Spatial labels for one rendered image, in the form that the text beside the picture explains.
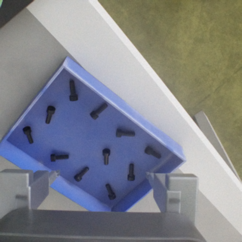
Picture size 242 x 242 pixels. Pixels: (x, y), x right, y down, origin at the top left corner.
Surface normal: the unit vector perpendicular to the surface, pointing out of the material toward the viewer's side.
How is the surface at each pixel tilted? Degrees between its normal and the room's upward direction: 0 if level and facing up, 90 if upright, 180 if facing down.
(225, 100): 0
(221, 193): 0
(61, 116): 0
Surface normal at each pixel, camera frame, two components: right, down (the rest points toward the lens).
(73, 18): 0.01, 0.47
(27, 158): 0.66, -0.67
